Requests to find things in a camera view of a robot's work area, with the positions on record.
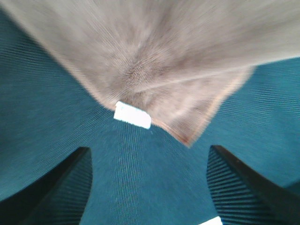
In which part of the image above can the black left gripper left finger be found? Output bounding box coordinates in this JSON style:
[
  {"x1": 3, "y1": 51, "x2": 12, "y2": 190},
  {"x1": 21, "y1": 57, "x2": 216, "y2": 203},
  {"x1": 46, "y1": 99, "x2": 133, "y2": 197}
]
[{"x1": 0, "y1": 147, "x2": 93, "y2": 225}]

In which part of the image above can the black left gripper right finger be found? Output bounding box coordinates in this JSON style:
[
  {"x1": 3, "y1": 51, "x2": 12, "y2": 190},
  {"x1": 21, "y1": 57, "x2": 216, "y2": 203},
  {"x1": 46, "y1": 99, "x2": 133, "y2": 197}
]
[{"x1": 206, "y1": 145, "x2": 300, "y2": 225}]

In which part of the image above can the brown microfibre towel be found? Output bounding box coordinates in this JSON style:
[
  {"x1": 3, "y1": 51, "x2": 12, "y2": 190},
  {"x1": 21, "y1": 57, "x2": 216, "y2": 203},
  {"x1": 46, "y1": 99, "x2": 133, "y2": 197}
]
[{"x1": 0, "y1": 0, "x2": 300, "y2": 146}]

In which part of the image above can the white storage box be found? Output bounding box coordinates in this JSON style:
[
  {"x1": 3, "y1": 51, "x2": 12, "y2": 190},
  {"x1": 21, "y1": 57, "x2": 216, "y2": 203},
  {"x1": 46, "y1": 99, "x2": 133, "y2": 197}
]
[{"x1": 199, "y1": 217, "x2": 223, "y2": 225}]

